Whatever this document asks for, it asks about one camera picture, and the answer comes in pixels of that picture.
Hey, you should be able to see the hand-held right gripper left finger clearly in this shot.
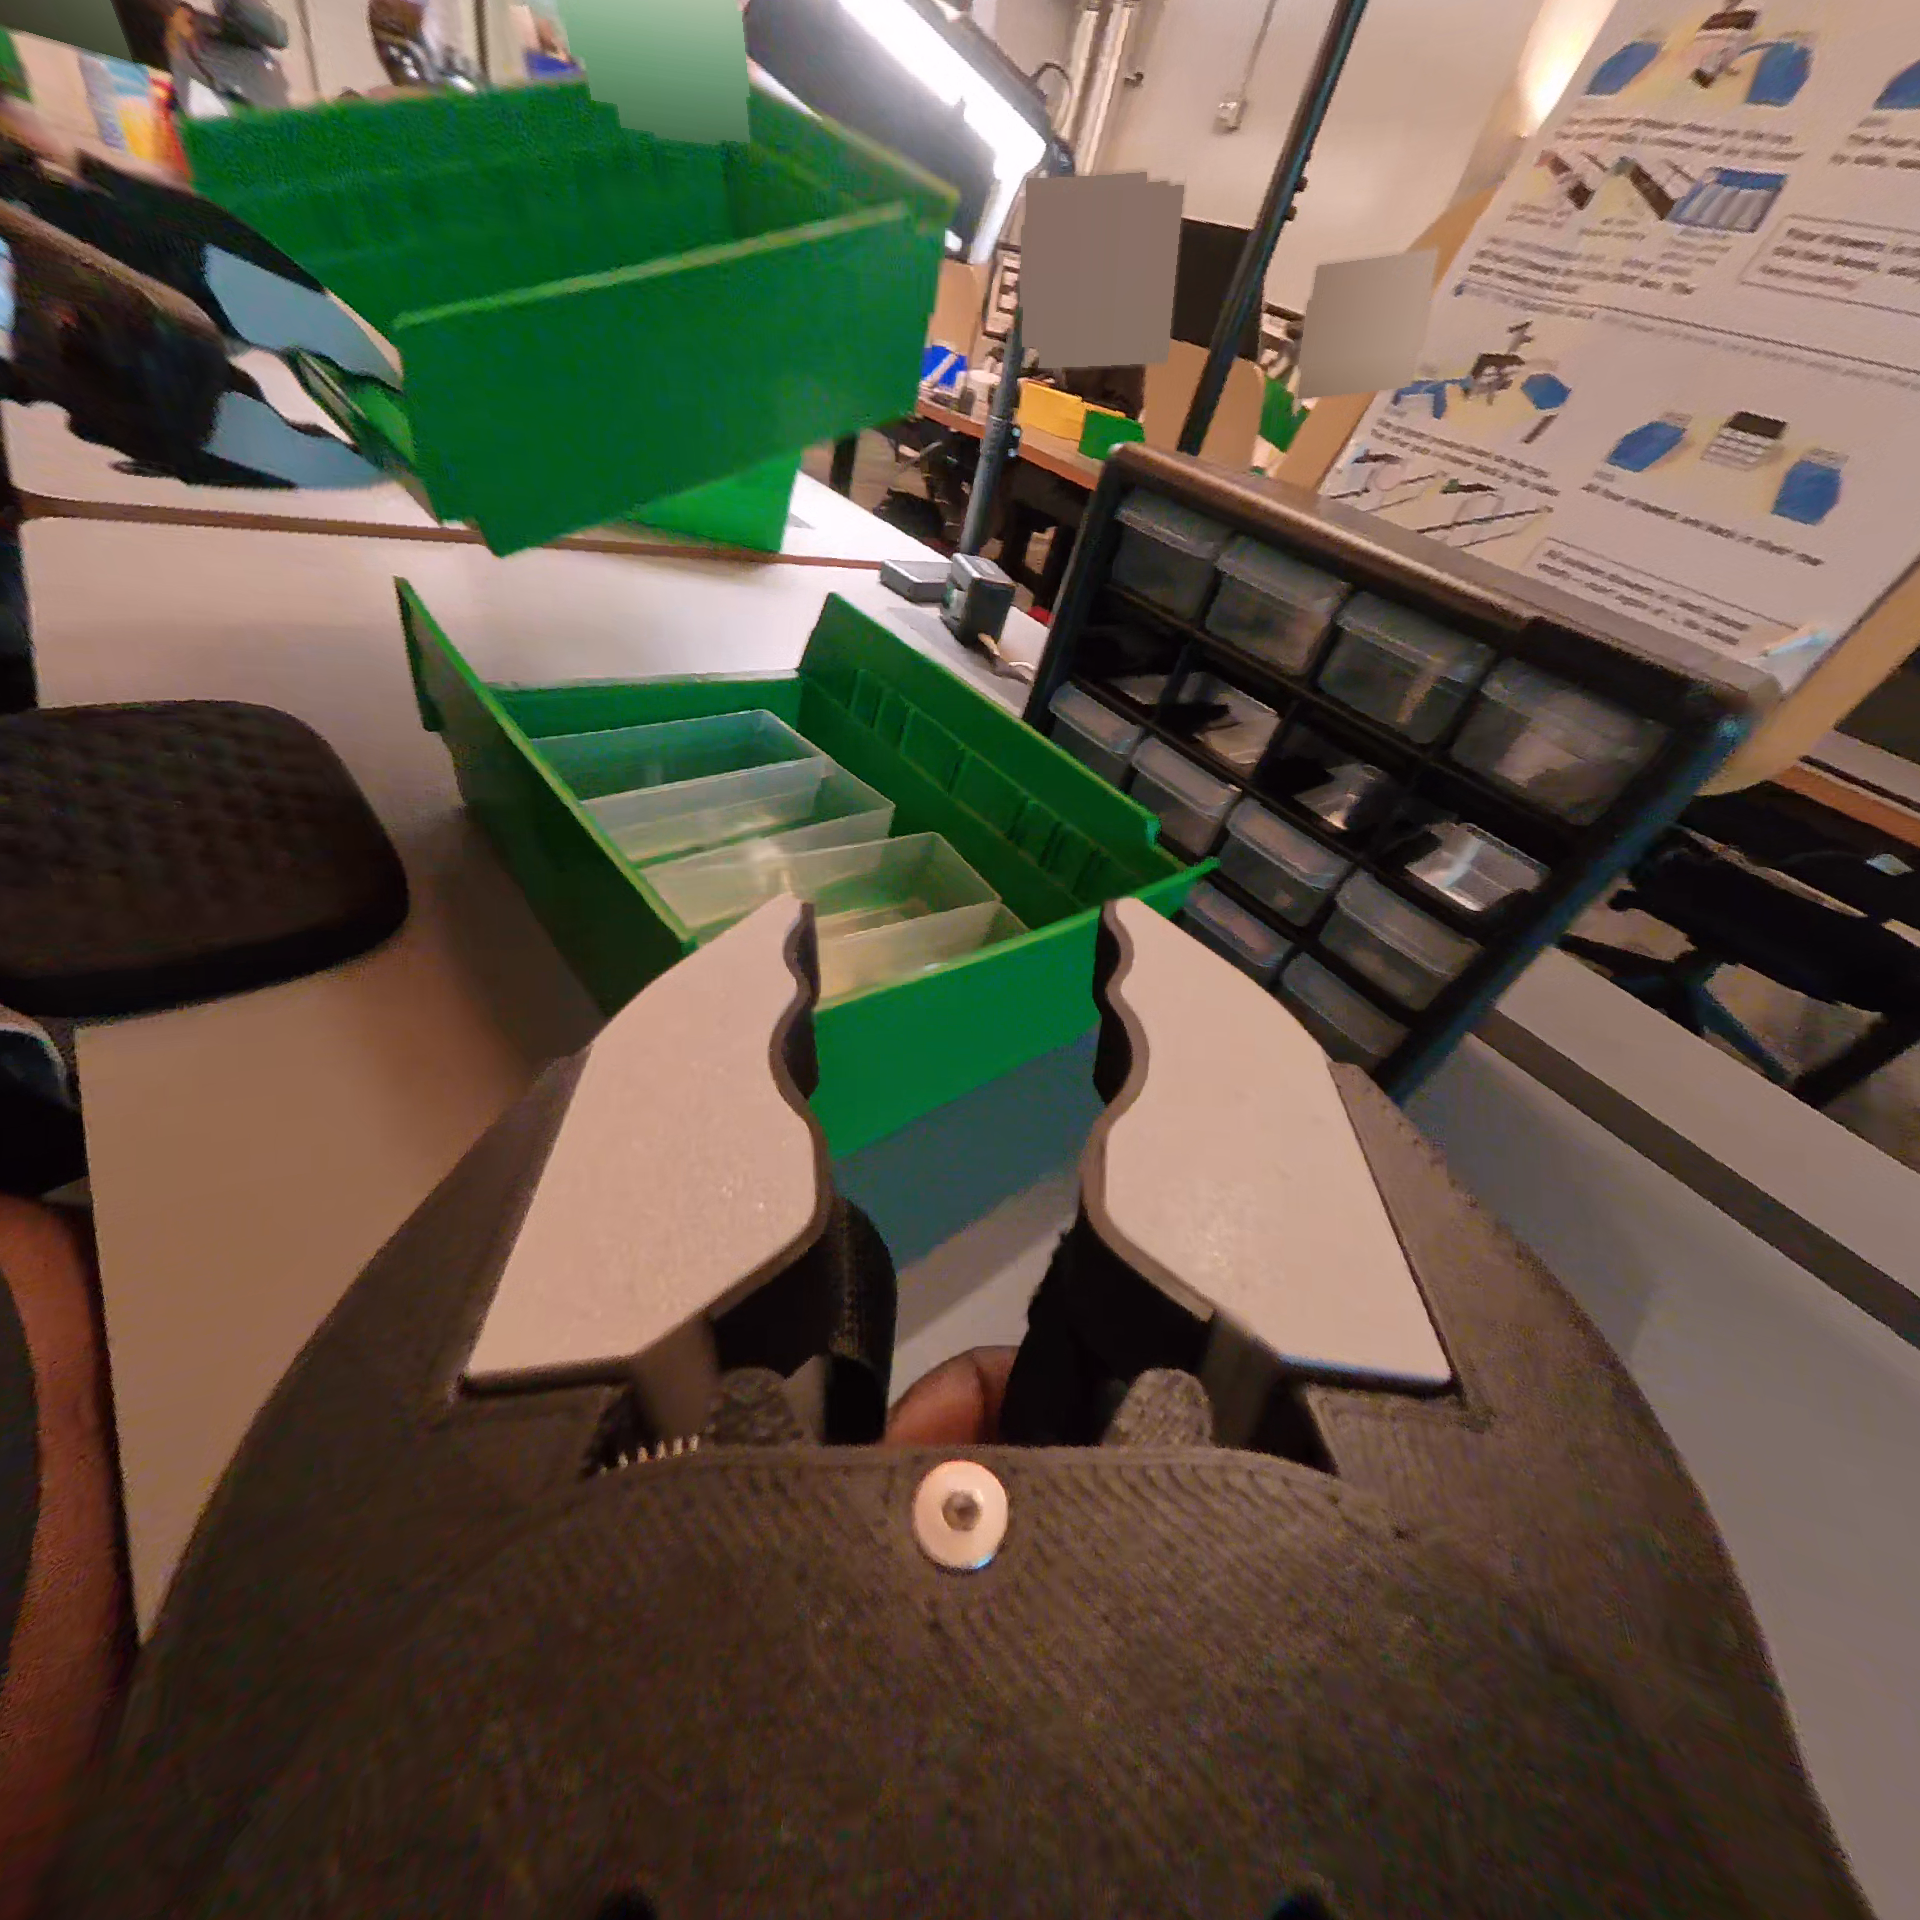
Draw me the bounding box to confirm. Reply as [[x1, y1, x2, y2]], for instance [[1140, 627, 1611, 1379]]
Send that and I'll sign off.
[[463, 897, 835, 1442]]

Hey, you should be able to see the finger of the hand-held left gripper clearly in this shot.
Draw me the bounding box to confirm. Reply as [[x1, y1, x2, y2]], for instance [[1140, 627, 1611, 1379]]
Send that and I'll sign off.
[[209, 393, 390, 490], [201, 241, 406, 395]]

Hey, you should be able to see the black framed desk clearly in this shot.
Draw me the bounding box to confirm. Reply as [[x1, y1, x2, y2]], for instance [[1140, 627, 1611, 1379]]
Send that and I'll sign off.
[[1561, 756, 1920, 1106]]

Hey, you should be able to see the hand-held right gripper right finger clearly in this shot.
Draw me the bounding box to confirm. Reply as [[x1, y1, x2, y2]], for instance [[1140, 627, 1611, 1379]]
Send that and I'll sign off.
[[1079, 897, 1452, 1448]]

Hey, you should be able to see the black drawer cabinet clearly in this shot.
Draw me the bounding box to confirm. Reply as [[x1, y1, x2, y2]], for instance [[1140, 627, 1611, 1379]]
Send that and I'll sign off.
[[1023, 447, 1779, 1099]]

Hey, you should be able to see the grey metal pole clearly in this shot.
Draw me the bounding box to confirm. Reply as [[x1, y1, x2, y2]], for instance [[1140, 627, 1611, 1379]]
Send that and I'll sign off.
[[960, 336, 1037, 555]]

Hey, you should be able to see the black light stand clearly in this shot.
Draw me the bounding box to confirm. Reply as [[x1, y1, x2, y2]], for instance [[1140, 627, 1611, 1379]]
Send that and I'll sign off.
[[1178, 0, 1370, 453]]

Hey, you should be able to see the tan poster board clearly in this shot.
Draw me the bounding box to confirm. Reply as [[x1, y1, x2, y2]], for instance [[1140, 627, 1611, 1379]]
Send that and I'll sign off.
[[1266, 0, 1920, 797]]

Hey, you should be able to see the bright lamp panel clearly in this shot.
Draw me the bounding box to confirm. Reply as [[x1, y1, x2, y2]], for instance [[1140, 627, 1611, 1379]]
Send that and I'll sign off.
[[745, 0, 1079, 203]]

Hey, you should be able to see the green plastic bin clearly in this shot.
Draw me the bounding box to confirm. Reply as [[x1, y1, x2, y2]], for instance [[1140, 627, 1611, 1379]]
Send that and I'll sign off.
[[622, 450, 805, 555], [393, 577, 1216, 1160], [179, 81, 963, 555]]

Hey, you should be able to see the black padded chair armrest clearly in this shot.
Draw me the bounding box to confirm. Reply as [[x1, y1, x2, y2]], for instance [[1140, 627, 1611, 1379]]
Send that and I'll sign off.
[[0, 703, 411, 1023]]

